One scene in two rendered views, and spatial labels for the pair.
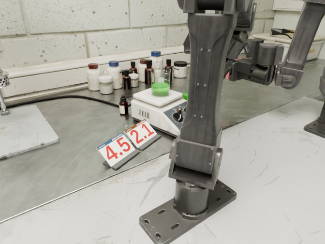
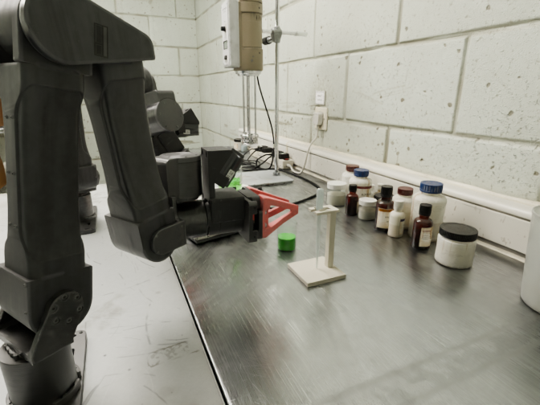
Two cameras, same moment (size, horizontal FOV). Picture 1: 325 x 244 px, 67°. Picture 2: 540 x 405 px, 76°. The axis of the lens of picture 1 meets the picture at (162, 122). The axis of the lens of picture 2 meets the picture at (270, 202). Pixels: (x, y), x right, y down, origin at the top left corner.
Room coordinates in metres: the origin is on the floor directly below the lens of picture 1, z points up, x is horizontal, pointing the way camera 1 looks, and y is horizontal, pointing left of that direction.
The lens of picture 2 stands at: (1.02, -0.78, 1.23)
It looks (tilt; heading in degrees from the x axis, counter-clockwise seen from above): 18 degrees down; 103
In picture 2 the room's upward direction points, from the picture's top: straight up
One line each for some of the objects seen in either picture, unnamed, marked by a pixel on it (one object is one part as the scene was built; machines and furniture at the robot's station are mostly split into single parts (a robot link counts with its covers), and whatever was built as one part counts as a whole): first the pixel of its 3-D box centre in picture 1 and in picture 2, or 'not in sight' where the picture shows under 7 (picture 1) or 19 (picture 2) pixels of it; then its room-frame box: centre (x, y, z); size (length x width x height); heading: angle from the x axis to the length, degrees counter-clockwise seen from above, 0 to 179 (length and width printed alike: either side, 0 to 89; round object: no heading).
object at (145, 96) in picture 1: (158, 95); not in sight; (0.75, 0.01, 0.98); 0.12 x 0.12 x 0.01; 50
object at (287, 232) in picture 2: (187, 94); (286, 235); (0.90, -0.10, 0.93); 0.04 x 0.04 x 0.06
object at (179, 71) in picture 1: (180, 69); (456, 244); (1.24, -0.09, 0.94); 0.07 x 0.07 x 0.07
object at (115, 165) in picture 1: (119, 149); not in sight; (0.52, 0.11, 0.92); 0.09 x 0.06 x 0.04; 146
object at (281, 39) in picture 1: (286, 46); not in sight; (1.69, -0.81, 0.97); 0.37 x 0.31 x 0.14; 124
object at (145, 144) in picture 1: (143, 133); not in sight; (0.61, 0.05, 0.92); 0.09 x 0.06 x 0.04; 146
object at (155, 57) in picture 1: (155, 65); (427, 210); (1.21, 0.04, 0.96); 0.07 x 0.07 x 0.13
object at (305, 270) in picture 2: not in sight; (317, 241); (0.97, -0.19, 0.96); 0.08 x 0.08 x 0.13; 36
